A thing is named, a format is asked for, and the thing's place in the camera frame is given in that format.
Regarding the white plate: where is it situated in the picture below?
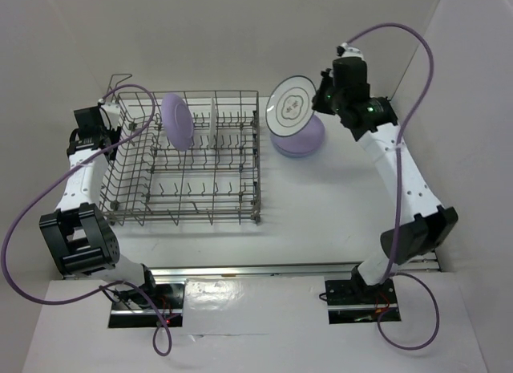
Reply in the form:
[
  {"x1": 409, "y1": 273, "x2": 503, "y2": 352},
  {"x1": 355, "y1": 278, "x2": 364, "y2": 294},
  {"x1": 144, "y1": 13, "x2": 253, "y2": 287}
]
[
  {"x1": 208, "y1": 98, "x2": 218, "y2": 149},
  {"x1": 265, "y1": 75, "x2": 316, "y2": 137}
]

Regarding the small purple plate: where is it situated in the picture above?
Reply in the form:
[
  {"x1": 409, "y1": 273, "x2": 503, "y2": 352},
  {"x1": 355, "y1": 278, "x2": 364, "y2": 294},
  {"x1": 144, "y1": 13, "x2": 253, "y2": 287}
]
[{"x1": 270, "y1": 115, "x2": 325, "y2": 152}]

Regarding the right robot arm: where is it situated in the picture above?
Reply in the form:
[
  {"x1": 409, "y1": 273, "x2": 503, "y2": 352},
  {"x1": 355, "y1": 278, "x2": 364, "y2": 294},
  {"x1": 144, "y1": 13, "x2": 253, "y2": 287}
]
[{"x1": 313, "y1": 55, "x2": 458, "y2": 302}]

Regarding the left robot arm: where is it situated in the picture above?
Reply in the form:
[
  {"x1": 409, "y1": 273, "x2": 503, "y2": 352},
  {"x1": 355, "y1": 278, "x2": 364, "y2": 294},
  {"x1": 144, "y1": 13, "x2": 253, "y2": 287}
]
[{"x1": 39, "y1": 100, "x2": 158, "y2": 308}]

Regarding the large purple plate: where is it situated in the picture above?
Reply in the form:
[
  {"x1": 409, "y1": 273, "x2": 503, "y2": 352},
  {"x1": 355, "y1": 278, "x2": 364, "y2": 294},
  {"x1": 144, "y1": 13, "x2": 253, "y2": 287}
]
[{"x1": 161, "y1": 93, "x2": 194, "y2": 152}]

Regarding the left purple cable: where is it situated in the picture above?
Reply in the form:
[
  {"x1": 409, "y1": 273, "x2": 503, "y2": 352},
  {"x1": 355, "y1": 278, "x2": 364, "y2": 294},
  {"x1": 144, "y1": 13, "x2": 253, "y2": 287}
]
[{"x1": 0, "y1": 83, "x2": 173, "y2": 356}]

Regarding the purple cable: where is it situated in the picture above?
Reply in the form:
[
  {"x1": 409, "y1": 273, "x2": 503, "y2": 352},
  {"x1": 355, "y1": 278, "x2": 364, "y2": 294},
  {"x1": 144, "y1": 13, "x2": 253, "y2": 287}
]
[
  {"x1": 336, "y1": 22, "x2": 442, "y2": 351},
  {"x1": 0, "y1": 83, "x2": 173, "y2": 356}
]

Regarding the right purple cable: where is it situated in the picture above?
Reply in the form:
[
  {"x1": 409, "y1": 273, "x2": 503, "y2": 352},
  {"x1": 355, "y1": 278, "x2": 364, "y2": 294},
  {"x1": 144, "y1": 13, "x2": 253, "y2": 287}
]
[{"x1": 336, "y1": 22, "x2": 442, "y2": 351}]

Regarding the grey wire dish rack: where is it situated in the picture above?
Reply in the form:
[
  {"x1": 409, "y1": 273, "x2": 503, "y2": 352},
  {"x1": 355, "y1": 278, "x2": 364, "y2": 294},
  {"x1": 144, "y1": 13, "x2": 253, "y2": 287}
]
[{"x1": 100, "y1": 88, "x2": 261, "y2": 225}]

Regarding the aluminium rail front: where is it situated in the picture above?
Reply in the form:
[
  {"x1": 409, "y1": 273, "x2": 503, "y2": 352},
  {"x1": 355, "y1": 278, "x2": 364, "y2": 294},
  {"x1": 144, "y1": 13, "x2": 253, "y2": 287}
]
[{"x1": 151, "y1": 262, "x2": 357, "y2": 278}]

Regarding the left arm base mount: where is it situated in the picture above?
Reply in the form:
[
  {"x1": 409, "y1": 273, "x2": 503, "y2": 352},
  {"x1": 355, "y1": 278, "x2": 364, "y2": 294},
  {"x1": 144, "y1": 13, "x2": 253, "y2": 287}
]
[{"x1": 107, "y1": 282, "x2": 185, "y2": 329}]

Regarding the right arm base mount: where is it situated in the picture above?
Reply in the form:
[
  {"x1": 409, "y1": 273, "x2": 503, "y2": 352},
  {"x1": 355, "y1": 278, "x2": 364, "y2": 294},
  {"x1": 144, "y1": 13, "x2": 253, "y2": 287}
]
[{"x1": 319, "y1": 279, "x2": 402, "y2": 325}]

